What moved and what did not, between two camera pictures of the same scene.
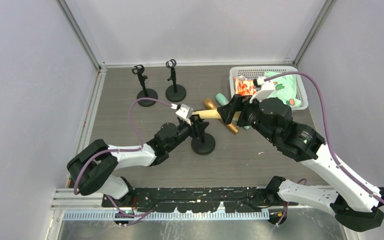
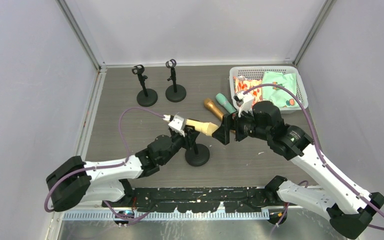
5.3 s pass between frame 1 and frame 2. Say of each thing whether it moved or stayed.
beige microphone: moved
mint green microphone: stayed
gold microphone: stayed
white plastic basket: stayed
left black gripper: moved
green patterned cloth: stayed
